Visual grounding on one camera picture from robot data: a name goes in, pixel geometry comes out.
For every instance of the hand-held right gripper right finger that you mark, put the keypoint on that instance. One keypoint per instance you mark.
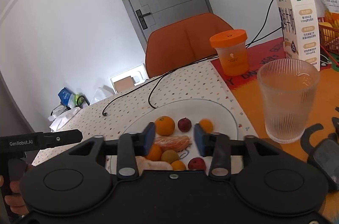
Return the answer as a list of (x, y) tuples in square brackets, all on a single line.
[(200, 140)]

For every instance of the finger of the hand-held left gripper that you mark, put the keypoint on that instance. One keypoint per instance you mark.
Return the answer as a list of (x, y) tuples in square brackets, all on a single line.
[(62, 138)]

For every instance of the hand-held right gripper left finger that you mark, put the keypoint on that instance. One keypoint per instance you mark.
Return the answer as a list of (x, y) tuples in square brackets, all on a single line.
[(149, 138)]

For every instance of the small orange kumquat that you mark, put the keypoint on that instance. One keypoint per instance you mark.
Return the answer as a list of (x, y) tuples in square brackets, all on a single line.
[(207, 124), (155, 153), (178, 165)]

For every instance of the large orange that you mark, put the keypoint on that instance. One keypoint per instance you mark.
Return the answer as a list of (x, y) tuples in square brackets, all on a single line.
[(164, 125)]

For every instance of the dark red plum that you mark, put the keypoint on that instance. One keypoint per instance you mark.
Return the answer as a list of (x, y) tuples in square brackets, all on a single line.
[(184, 124)]

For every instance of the peeled citrus segment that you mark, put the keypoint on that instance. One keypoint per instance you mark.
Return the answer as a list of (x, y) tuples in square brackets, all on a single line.
[(172, 143)]

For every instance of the red plum front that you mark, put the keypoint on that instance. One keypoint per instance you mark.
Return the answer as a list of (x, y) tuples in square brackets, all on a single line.
[(196, 163)]

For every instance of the yellow-green round fruit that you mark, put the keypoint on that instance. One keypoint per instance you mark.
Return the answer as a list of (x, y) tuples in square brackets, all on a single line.
[(170, 156)]

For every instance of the pale peach fruit piece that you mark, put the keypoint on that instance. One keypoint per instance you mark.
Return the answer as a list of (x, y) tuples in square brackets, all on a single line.
[(155, 165)]

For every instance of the white plate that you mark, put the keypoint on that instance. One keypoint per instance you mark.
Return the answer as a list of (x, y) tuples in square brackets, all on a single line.
[(214, 110)]

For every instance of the person's left hand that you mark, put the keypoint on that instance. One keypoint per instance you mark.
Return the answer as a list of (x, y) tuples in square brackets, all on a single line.
[(13, 204)]

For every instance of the white plastic bag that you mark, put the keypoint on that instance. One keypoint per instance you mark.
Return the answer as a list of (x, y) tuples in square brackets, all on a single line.
[(62, 118)]

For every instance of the blue plastic bag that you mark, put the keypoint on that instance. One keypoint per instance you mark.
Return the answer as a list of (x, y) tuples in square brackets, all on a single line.
[(65, 96)]

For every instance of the green packet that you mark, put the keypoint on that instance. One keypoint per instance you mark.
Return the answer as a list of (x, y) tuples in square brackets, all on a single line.
[(79, 100)]

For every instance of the clear plastic bag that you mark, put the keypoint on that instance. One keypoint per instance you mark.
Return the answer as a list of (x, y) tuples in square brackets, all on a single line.
[(102, 94)]

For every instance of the white cardboard box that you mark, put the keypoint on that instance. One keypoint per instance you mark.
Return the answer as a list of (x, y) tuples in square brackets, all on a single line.
[(124, 83)]

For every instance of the orange and red printed mat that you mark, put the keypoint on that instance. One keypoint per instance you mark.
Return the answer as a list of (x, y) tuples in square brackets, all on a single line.
[(251, 107)]

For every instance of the dotted white tablecloth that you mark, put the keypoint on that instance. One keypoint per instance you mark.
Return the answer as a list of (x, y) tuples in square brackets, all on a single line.
[(185, 81)]

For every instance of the orange-lidded plastic cup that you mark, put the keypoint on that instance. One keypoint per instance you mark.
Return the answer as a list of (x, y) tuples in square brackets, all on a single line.
[(231, 54)]

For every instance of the ribbed clear glass cup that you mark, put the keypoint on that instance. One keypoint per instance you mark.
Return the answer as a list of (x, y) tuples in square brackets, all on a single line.
[(287, 102)]

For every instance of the orange chair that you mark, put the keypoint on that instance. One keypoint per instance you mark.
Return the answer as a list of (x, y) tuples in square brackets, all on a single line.
[(180, 46)]

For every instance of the black device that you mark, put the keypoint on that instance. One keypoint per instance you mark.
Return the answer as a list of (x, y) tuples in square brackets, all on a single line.
[(324, 160)]

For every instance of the white milk carton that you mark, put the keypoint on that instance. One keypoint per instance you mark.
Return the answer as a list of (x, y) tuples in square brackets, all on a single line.
[(299, 28)]

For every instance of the yellow snack bag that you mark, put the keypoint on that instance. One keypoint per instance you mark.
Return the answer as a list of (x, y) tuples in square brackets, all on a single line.
[(331, 8)]

